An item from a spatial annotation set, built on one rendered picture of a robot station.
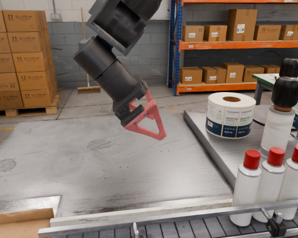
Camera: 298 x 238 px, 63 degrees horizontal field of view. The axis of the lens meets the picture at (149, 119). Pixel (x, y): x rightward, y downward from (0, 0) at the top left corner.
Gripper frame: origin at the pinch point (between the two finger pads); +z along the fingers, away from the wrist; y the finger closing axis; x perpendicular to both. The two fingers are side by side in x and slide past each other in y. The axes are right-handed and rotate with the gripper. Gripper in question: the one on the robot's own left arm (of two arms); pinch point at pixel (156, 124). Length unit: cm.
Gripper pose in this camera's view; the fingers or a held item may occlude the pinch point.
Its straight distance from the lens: 48.1
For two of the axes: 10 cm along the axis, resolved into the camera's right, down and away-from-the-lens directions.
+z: 6.3, 6.8, 3.8
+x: -7.7, 6.3, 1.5
